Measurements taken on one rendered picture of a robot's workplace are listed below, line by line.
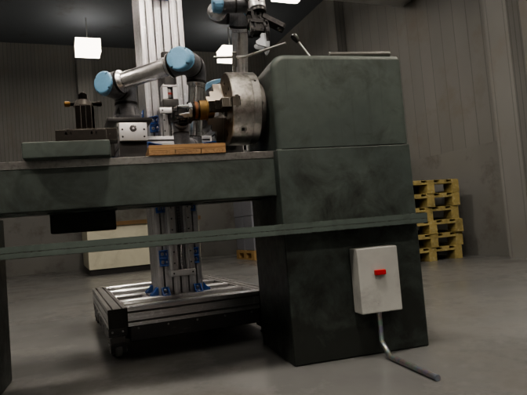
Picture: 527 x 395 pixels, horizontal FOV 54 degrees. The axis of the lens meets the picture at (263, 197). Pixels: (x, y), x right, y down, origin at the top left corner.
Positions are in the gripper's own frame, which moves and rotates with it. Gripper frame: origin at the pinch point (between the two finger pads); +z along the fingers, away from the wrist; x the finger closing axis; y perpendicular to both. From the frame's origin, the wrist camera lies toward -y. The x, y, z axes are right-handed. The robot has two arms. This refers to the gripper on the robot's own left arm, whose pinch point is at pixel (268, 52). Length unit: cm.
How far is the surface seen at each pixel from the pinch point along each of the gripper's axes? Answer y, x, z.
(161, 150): 49, 0, 42
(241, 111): 14.7, -0.1, 26.8
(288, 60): -5.0, 9.9, 9.2
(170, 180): 46, -3, 54
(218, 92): 20.3, -15.4, 11.0
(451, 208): -307, -329, 15
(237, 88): 15.9, 1.3, 17.5
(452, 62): -343, -317, -166
